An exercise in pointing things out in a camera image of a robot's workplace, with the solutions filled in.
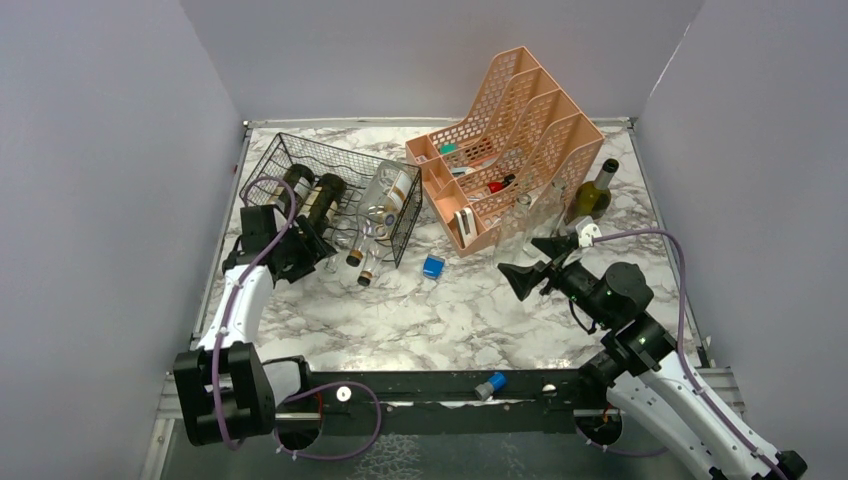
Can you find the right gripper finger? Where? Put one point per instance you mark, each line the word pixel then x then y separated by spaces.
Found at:
pixel 524 279
pixel 557 248

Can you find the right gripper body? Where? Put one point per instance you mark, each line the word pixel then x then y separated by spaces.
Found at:
pixel 572 279

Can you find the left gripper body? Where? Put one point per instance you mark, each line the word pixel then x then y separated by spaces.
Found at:
pixel 299 254

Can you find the green wine bottle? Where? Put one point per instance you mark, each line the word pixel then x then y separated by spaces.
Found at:
pixel 322 203
pixel 593 198

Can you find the blue grey cylinder cap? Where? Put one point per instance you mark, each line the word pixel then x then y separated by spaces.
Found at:
pixel 486 389

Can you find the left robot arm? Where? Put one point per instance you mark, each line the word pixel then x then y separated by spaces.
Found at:
pixel 224 393

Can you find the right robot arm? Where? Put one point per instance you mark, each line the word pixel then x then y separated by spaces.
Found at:
pixel 644 371

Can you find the clear bottle with cork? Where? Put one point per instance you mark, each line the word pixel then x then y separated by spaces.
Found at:
pixel 358 255

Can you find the large clear labelled bottle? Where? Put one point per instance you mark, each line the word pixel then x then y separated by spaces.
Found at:
pixel 379 209

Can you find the white tape dispenser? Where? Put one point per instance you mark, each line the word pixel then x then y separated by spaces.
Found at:
pixel 466 225

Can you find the red object in organizer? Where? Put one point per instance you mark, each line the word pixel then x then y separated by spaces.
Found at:
pixel 496 186

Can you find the blue stamp block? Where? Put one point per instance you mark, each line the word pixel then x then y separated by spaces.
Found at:
pixel 433 267

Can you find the peach plastic file organizer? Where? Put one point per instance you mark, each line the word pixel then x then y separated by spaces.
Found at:
pixel 521 122

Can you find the teal object in organizer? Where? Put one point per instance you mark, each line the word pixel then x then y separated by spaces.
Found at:
pixel 448 148

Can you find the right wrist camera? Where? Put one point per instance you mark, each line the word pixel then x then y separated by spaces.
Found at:
pixel 587 231

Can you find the black wire wine rack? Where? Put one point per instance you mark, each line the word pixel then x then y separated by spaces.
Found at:
pixel 356 169

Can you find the black base frame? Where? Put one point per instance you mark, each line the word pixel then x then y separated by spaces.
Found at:
pixel 340 415

